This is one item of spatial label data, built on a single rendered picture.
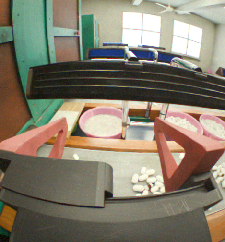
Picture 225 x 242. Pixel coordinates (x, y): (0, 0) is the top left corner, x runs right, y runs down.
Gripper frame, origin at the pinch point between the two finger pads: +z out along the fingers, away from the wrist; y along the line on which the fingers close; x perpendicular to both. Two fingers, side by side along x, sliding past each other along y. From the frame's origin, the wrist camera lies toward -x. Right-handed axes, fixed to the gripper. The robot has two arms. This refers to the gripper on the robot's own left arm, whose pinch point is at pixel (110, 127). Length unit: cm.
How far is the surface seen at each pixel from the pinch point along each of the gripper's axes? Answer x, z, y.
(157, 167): 33.0, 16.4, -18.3
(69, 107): 29, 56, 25
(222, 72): -1, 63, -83
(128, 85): 0.1, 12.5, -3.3
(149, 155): 33.0, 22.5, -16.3
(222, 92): -1.2, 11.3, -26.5
